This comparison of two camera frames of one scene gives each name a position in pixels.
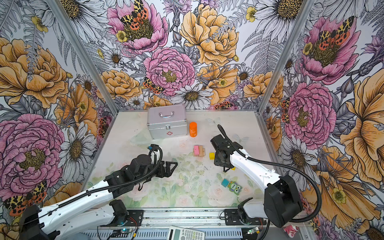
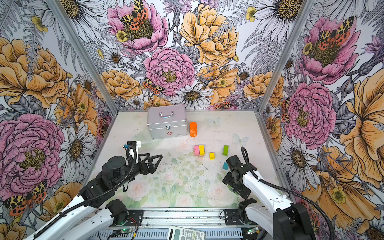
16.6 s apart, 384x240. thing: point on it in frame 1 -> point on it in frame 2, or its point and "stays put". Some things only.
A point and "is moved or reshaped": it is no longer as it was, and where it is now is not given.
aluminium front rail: (191, 216) stays put
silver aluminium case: (166, 122) stays put
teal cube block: (225, 182) is moved or reshaped
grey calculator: (178, 233) stays put
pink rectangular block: (196, 150) stays put
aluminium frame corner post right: (308, 8) stays put
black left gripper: (168, 172) -> (152, 168)
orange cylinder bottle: (193, 129) stays put
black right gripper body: (218, 161) -> (238, 188)
